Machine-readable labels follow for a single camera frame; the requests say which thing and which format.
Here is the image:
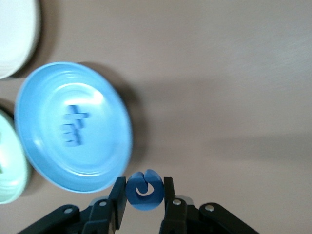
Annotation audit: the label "blue foam letter C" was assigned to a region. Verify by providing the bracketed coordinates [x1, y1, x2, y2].
[125, 169, 163, 212]

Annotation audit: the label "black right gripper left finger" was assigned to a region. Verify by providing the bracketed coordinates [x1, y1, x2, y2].
[16, 176, 128, 234]

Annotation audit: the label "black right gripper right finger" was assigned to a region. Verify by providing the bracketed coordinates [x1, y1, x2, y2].
[158, 176, 260, 234]

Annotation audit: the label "green round plate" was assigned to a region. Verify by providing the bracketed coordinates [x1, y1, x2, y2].
[0, 98, 34, 205]

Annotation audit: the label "blue round plate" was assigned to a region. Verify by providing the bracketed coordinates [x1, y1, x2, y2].
[14, 61, 134, 195]

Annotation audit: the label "blue foam letter E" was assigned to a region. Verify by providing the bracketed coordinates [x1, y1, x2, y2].
[59, 123, 84, 148]

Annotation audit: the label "beige round plate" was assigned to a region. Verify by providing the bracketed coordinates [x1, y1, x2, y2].
[0, 0, 41, 80]

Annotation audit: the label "blue foam letter X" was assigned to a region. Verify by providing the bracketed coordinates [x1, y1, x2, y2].
[63, 104, 90, 129]

